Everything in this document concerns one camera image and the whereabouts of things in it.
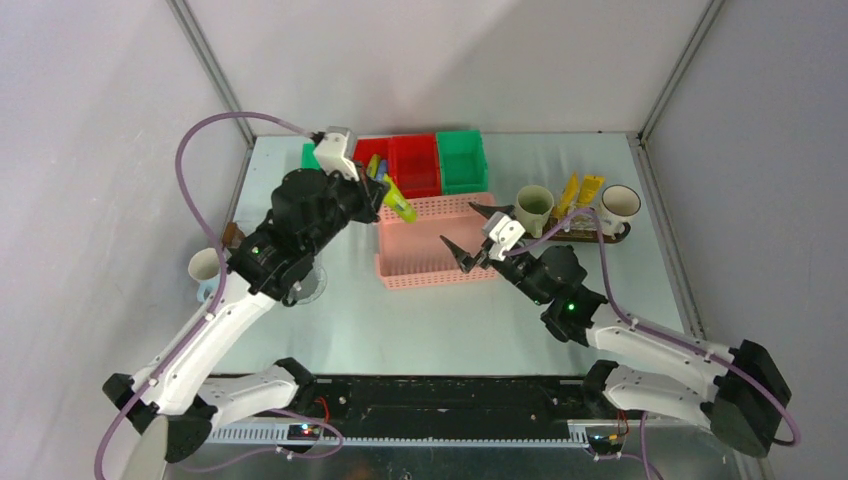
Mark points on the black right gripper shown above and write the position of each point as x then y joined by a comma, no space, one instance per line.
465,260

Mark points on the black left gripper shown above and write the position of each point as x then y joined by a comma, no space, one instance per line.
370,197

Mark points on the green toothpaste tube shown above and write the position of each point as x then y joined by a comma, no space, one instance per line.
395,200
372,168

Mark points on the light green mug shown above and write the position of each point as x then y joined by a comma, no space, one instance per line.
533,207

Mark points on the white mug dark rim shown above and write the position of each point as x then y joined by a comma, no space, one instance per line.
617,206

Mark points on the brown wooden toothbrush holder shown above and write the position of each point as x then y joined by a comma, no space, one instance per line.
232,237

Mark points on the white mug blue handle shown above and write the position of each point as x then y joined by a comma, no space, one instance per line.
204,269

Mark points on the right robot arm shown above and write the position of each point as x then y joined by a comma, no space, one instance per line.
736,393

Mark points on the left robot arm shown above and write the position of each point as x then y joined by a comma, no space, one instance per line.
176,384

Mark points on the red bin with toothpaste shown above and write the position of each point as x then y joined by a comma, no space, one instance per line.
366,147

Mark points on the brown wooden oval tray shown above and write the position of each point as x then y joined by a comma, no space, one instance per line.
609,237

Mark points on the red bin with holder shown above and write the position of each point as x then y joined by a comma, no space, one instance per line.
414,165

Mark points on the green bin far right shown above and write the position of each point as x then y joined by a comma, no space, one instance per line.
463,163

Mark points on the pink perforated basket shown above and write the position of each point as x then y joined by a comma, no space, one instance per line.
412,255

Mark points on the green bin with toothbrushes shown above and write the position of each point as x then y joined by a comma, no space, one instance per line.
308,159

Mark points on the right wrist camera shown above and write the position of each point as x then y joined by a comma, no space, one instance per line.
502,233

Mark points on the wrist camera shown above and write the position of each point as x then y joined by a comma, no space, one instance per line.
334,149
502,233

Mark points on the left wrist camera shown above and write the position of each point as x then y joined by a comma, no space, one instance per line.
334,149

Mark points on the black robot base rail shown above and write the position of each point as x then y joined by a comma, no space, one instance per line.
462,408

